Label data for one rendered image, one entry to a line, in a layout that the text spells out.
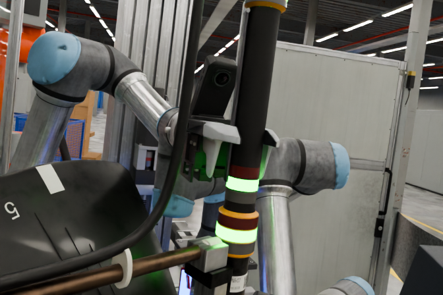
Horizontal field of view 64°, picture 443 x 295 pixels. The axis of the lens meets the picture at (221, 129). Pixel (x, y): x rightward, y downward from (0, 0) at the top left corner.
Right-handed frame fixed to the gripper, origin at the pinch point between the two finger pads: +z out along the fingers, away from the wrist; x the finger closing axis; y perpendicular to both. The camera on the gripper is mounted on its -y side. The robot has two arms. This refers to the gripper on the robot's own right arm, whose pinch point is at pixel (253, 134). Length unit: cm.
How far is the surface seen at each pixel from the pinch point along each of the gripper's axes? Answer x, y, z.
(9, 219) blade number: 21.2, 9.6, -1.8
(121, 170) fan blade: 11.2, 7.0, -13.0
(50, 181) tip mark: 18.6, 7.1, -6.0
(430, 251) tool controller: -64, 26, -27
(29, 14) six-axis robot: 82, -76, -384
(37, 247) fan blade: 18.8, 11.9, -1.2
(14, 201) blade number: 21.1, 8.3, -2.9
